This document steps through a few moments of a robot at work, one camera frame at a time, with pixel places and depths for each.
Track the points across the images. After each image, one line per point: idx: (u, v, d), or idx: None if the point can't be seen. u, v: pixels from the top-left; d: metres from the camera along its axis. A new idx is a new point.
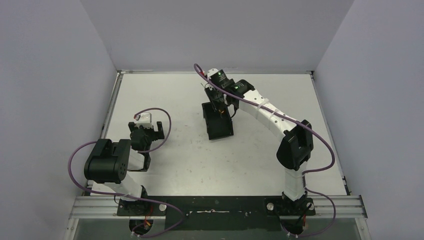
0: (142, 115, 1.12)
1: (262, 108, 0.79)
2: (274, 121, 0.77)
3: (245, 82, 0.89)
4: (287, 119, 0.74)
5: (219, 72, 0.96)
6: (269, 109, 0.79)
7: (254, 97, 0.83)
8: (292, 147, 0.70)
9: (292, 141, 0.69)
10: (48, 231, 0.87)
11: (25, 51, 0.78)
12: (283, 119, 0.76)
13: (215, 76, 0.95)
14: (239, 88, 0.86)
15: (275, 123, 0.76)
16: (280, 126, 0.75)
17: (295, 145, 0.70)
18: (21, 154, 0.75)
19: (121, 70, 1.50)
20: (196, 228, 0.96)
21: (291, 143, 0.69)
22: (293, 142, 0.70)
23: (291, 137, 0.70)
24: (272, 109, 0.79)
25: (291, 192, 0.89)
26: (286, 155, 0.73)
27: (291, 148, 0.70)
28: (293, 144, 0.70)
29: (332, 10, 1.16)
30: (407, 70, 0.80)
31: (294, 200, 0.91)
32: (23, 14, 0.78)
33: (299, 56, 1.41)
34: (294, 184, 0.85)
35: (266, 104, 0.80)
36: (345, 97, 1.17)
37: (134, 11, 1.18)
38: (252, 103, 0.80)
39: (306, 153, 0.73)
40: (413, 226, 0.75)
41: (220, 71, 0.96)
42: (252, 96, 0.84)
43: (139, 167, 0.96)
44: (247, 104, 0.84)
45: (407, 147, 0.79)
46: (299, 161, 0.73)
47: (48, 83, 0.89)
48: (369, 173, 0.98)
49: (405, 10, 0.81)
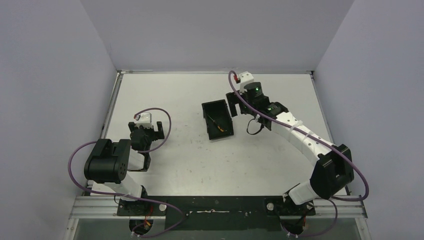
0: (142, 116, 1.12)
1: (296, 130, 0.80)
2: (307, 143, 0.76)
3: (279, 105, 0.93)
4: (322, 143, 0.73)
5: (255, 87, 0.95)
6: (302, 130, 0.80)
7: (287, 119, 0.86)
8: (329, 172, 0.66)
9: (328, 166, 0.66)
10: (48, 232, 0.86)
11: (24, 51, 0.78)
12: (318, 142, 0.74)
13: (250, 92, 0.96)
14: (272, 110, 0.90)
15: (308, 146, 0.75)
16: (314, 149, 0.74)
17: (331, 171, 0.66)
18: (20, 154, 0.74)
19: (121, 70, 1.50)
20: (196, 228, 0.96)
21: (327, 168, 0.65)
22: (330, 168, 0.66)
23: (327, 162, 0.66)
24: (306, 131, 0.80)
25: (295, 195, 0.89)
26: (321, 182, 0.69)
27: (327, 172, 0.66)
28: (328, 169, 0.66)
29: (332, 10, 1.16)
30: (409, 70, 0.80)
31: (298, 204, 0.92)
32: (22, 13, 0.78)
33: (300, 56, 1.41)
34: (302, 190, 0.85)
35: (299, 126, 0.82)
36: (345, 97, 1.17)
37: (134, 12, 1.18)
38: (285, 124, 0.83)
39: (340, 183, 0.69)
40: (414, 226, 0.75)
41: (258, 86, 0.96)
42: (285, 117, 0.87)
43: (139, 167, 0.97)
44: (280, 126, 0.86)
45: (408, 148, 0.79)
46: (334, 190, 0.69)
47: (48, 83, 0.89)
48: (368, 173, 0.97)
49: (406, 10, 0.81)
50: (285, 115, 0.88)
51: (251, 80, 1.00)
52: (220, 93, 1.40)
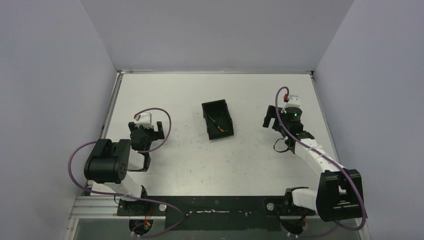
0: (142, 116, 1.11)
1: (312, 150, 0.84)
2: (319, 161, 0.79)
3: (309, 133, 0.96)
4: (333, 163, 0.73)
5: (295, 112, 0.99)
6: (319, 151, 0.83)
7: (309, 142, 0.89)
8: (331, 186, 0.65)
9: (330, 180, 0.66)
10: (48, 232, 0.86)
11: (24, 51, 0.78)
12: (329, 162, 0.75)
13: (289, 114, 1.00)
14: (300, 135, 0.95)
15: (320, 164, 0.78)
16: (324, 167, 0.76)
17: (335, 187, 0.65)
18: (20, 154, 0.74)
19: (121, 70, 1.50)
20: (196, 228, 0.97)
21: (329, 181, 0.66)
22: (333, 182, 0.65)
23: (331, 178, 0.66)
24: (322, 152, 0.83)
25: (296, 196, 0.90)
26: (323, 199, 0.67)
27: (329, 187, 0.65)
28: (331, 184, 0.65)
29: (332, 10, 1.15)
30: (409, 70, 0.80)
31: (296, 205, 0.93)
32: (21, 13, 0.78)
33: (300, 56, 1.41)
34: (304, 194, 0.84)
35: (318, 148, 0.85)
36: (345, 97, 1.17)
37: (134, 12, 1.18)
38: (304, 143, 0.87)
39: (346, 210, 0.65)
40: (414, 226, 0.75)
41: (298, 112, 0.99)
42: (308, 141, 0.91)
43: (139, 167, 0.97)
44: (301, 146, 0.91)
45: (408, 148, 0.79)
46: (337, 215, 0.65)
47: (48, 83, 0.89)
48: (368, 173, 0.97)
49: (406, 10, 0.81)
50: (311, 140, 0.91)
51: (296, 105, 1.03)
52: (219, 93, 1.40)
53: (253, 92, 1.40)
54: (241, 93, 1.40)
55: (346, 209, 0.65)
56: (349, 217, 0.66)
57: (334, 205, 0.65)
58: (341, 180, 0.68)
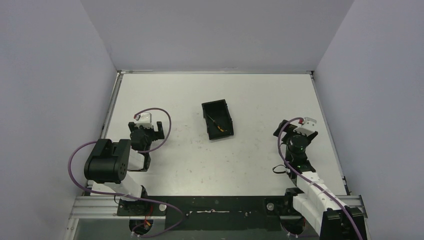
0: (142, 116, 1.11)
1: (314, 185, 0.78)
2: (320, 198, 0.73)
3: (311, 167, 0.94)
4: (335, 201, 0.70)
5: (300, 145, 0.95)
6: (320, 187, 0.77)
7: (311, 176, 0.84)
8: (334, 225, 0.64)
9: (332, 219, 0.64)
10: (48, 233, 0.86)
11: (24, 50, 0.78)
12: (332, 200, 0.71)
13: (295, 146, 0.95)
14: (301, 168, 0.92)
15: (321, 201, 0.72)
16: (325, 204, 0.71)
17: (337, 226, 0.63)
18: (20, 153, 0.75)
19: (121, 70, 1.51)
20: (196, 228, 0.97)
21: (330, 220, 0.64)
22: (335, 222, 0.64)
23: (334, 217, 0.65)
24: (324, 187, 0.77)
25: (297, 202, 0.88)
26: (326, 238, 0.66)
27: (332, 226, 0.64)
28: (333, 223, 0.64)
29: (332, 10, 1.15)
30: (409, 70, 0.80)
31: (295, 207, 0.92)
32: (22, 13, 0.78)
33: (300, 56, 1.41)
34: (306, 209, 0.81)
35: (320, 184, 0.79)
36: (345, 96, 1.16)
37: (133, 12, 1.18)
38: (305, 178, 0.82)
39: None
40: (415, 227, 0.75)
41: (304, 145, 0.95)
42: (309, 174, 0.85)
43: (139, 167, 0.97)
44: (302, 180, 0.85)
45: (408, 148, 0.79)
46: None
47: (48, 82, 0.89)
48: (369, 173, 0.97)
49: (406, 10, 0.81)
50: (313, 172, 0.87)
51: (309, 130, 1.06)
52: (219, 93, 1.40)
53: (253, 92, 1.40)
54: (242, 93, 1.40)
55: None
56: None
57: None
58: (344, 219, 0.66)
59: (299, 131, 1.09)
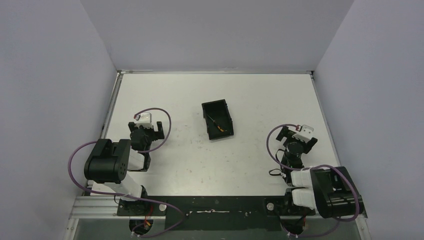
0: (142, 115, 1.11)
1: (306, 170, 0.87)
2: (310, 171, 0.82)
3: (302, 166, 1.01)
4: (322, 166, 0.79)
5: (296, 153, 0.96)
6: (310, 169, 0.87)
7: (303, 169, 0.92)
8: (321, 179, 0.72)
9: (320, 175, 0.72)
10: (48, 233, 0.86)
11: (24, 50, 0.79)
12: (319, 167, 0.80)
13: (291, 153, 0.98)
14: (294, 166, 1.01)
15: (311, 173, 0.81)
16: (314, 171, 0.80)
17: (325, 180, 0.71)
18: (21, 153, 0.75)
19: (121, 70, 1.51)
20: (196, 228, 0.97)
21: (319, 177, 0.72)
22: (322, 177, 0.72)
23: (321, 173, 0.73)
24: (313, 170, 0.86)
25: (296, 194, 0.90)
26: (318, 195, 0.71)
27: (320, 180, 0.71)
28: (321, 178, 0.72)
29: (332, 10, 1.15)
30: (408, 70, 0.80)
31: (297, 204, 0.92)
32: (22, 13, 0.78)
33: (300, 56, 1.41)
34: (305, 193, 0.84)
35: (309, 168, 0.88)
36: (345, 97, 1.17)
37: (134, 12, 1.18)
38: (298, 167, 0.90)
39: (341, 202, 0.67)
40: (415, 227, 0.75)
41: (300, 152, 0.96)
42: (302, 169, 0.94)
43: (139, 167, 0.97)
44: (295, 173, 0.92)
45: (408, 148, 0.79)
46: (335, 208, 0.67)
47: (48, 82, 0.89)
48: (368, 173, 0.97)
49: (406, 10, 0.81)
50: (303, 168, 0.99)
51: (306, 137, 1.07)
52: (219, 93, 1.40)
53: (253, 92, 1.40)
54: (241, 93, 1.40)
55: (342, 200, 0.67)
56: (348, 210, 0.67)
57: (330, 197, 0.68)
58: (332, 178, 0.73)
59: (296, 138, 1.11)
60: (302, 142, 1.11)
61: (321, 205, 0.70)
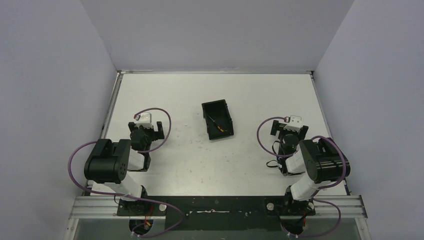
0: (142, 115, 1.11)
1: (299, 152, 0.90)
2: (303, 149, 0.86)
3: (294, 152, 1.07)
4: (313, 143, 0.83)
5: (292, 144, 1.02)
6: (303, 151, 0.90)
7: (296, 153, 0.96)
8: (309, 144, 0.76)
9: (308, 141, 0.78)
10: (48, 233, 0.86)
11: (24, 51, 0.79)
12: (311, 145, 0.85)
13: (287, 146, 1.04)
14: (289, 151, 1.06)
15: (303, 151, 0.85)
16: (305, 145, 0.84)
17: (312, 145, 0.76)
18: (20, 154, 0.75)
19: (121, 70, 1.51)
20: (196, 228, 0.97)
21: (308, 143, 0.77)
22: (311, 144, 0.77)
23: (309, 141, 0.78)
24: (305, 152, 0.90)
25: (294, 186, 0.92)
26: (307, 158, 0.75)
27: (307, 145, 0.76)
28: (309, 144, 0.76)
29: (332, 10, 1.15)
30: (408, 70, 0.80)
31: (296, 199, 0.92)
32: (21, 14, 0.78)
33: (300, 56, 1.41)
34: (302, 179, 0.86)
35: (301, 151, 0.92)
36: (345, 96, 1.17)
37: (134, 12, 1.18)
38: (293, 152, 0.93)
39: (328, 161, 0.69)
40: (414, 227, 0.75)
41: (295, 143, 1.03)
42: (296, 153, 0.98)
43: (139, 167, 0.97)
44: (291, 160, 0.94)
45: (407, 148, 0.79)
46: (322, 164, 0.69)
47: (47, 82, 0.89)
48: (368, 174, 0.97)
49: (406, 10, 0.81)
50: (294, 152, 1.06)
51: (296, 127, 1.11)
52: (219, 93, 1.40)
53: (253, 92, 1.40)
54: (242, 93, 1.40)
55: (329, 160, 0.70)
56: (335, 168, 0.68)
57: (317, 157, 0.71)
58: (321, 148, 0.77)
59: (289, 129, 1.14)
60: (295, 132, 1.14)
61: (310, 167, 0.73)
